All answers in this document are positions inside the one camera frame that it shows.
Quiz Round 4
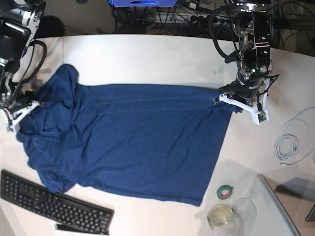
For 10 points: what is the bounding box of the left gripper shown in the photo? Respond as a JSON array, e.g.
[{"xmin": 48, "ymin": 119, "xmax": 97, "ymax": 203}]
[{"xmin": 219, "ymin": 78, "xmax": 263, "ymax": 105}]

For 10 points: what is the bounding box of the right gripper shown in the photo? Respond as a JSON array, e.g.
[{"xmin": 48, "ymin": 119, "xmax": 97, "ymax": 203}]
[{"xmin": 9, "ymin": 91, "xmax": 35, "ymax": 111}]

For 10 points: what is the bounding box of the dark blue t-shirt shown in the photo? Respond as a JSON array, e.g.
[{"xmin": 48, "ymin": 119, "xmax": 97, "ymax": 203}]
[{"xmin": 16, "ymin": 64, "xmax": 239, "ymax": 206}]

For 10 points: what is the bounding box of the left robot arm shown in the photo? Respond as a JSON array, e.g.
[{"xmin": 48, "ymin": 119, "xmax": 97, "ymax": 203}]
[{"xmin": 208, "ymin": 0, "xmax": 272, "ymax": 106}]

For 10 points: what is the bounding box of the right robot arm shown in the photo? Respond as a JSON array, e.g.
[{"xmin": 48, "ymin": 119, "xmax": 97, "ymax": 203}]
[{"xmin": 0, "ymin": 0, "xmax": 47, "ymax": 113}]

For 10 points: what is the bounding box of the black power strip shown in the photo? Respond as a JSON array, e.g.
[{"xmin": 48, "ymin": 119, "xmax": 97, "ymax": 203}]
[{"xmin": 189, "ymin": 15, "xmax": 228, "ymax": 27}]

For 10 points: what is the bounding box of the green electrical tape roll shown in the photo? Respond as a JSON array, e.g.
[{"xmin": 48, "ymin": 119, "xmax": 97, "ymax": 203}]
[{"xmin": 217, "ymin": 185, "xmax": 233, "ymax": 200}]

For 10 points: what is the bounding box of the black computer keyboard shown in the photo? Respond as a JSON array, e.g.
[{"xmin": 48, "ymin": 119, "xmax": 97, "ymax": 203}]
[{"xmin": 0, "ymin": 170, "xmax": 114, "ymax": 235}]

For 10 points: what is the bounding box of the clear glass jar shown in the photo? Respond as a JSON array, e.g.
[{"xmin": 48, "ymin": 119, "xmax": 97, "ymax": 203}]
[{"xmin": 207, "ymin": 204, "xmax": 237, "ymax": 236}]

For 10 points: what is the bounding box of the blue box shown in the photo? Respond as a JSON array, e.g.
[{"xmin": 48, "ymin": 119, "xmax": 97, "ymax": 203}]
[{"xmin": 109, "ymin": 0, "xmax": 177, "ymax": 7}]

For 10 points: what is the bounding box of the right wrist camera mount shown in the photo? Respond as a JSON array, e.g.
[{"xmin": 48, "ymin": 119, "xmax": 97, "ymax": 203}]
[{"xmin": 0, "ymin": 100, "xmax": 44, "ymax": 135}]

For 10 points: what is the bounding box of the coiled white cable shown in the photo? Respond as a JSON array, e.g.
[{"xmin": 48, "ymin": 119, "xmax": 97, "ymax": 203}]
[{"xmin": 274, "ymin": 107, "xmax": 315, "ymax": 166}]

